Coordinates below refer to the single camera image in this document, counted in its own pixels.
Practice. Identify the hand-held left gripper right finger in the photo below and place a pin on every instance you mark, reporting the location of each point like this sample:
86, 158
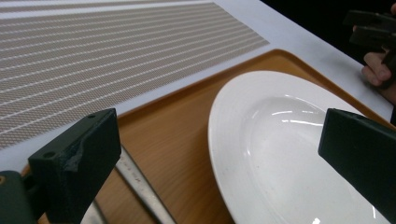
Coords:
361, 158

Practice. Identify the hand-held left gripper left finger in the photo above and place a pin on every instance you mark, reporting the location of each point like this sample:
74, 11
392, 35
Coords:
74, 168

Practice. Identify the silver table knife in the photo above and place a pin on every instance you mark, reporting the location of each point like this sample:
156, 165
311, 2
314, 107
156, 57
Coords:
140, 183

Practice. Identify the white deep plate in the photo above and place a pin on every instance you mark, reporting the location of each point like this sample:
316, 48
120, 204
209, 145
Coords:
274, 149

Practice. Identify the brown wooden tray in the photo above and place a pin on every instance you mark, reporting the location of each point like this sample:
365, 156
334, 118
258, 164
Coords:
174, 124

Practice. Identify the white table cover sheet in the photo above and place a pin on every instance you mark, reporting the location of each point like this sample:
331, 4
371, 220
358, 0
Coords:
295, 40

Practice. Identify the striped woven placemat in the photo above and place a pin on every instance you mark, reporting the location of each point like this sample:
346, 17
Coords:
93, 62

